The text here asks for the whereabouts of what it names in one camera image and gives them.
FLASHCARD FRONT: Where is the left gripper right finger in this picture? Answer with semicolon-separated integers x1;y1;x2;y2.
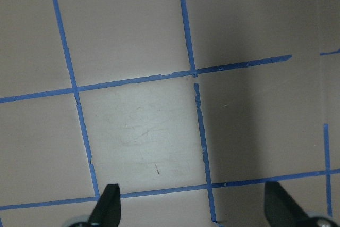
264;181;339;227

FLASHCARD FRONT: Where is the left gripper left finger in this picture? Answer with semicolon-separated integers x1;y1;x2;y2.
87;184;121;227

